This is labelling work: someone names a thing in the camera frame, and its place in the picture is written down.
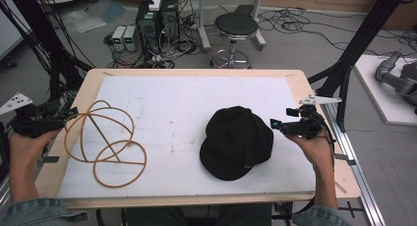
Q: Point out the black cap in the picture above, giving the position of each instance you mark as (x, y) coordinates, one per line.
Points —
(236, 142)

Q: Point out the white table mat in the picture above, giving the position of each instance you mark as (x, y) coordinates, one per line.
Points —
(170, 127)

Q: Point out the rattan hat stand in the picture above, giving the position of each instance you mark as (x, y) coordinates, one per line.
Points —
(86, 121)

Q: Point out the white platform board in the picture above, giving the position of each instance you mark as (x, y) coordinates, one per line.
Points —
(377, 95)

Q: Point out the person's dark trousers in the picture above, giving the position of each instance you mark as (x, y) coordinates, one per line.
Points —
(196, 216)

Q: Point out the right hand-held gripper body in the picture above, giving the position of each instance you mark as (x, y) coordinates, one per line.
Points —
(305, 123)

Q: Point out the grey power supply unit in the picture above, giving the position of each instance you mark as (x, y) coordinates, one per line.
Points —
(130, 37)
(118, 37)

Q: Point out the person's right hand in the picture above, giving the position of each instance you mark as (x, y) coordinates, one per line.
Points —
(311, 150)

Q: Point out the aluminium rail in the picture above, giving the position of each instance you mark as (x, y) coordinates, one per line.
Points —
(354, 173)

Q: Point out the white table leg frame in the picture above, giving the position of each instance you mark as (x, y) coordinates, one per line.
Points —
(203, 23)

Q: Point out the metal table bracket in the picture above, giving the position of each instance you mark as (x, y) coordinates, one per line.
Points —
(49, 159)

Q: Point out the black metal frame stand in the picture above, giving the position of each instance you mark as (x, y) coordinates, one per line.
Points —
(360, 39)

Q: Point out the small white box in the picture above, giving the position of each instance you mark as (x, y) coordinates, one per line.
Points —
(155, 3)

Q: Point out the clear plastic sheet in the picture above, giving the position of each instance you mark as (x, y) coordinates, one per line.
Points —
(83, 21)

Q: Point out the black round stool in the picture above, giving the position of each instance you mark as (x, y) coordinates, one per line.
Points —
(236, 24)

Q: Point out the black computer tower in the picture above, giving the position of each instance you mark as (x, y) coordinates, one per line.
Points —
(148, 26)
(170, 18)

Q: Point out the person's left hand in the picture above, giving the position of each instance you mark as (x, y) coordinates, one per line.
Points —
(28, 150)

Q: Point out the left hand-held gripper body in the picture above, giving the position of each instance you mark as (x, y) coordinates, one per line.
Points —
(31, 123)

